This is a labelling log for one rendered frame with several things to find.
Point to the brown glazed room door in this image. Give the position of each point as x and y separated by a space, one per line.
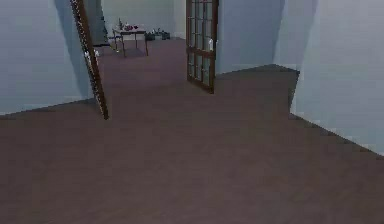
202 50
90 56

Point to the dark low box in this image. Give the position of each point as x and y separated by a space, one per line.
157 35

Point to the pale table with dark legs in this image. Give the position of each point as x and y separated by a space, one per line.
133 32

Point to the red bowl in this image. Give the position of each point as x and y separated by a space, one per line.
128 28

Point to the dark chair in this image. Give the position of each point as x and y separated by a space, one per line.
115 39

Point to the dark green house plant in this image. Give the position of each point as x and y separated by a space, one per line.
119 24

